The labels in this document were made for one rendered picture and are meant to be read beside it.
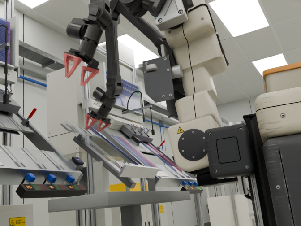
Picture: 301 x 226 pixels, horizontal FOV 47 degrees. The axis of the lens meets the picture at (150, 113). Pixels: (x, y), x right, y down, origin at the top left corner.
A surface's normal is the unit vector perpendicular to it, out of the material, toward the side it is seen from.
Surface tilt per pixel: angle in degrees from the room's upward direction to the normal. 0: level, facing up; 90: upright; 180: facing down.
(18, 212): 90
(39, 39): 90
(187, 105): 90
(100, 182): 90
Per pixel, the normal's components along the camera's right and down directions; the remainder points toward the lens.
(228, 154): -0.33, -0.22
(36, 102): 0.87, -0.22
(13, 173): 0.70, 0.50
